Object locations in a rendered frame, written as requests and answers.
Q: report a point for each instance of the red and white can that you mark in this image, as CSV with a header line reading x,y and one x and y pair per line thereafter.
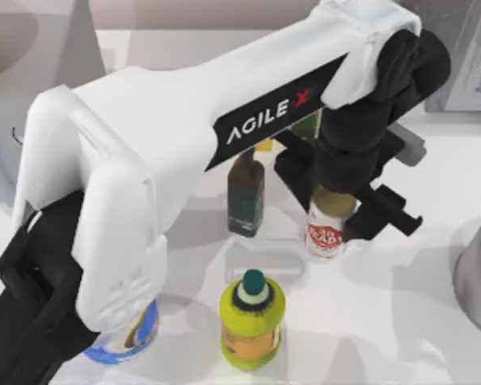
x,y
324,232

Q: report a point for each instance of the dark green brown bottle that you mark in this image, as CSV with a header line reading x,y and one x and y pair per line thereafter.
x,y
245,200

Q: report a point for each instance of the yellow bottle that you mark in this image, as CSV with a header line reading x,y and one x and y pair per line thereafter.
x,y
266,145

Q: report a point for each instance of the grey and black pot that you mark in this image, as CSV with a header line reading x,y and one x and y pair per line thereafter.
x,y
479,276

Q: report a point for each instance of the yellow-green bottle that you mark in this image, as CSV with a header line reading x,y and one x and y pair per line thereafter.
x,y
250,325

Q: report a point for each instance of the grey cabinet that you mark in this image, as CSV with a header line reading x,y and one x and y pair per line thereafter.
x,y
471,52

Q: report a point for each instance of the blue and white bottle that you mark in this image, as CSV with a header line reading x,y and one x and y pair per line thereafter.
x,y
132,341

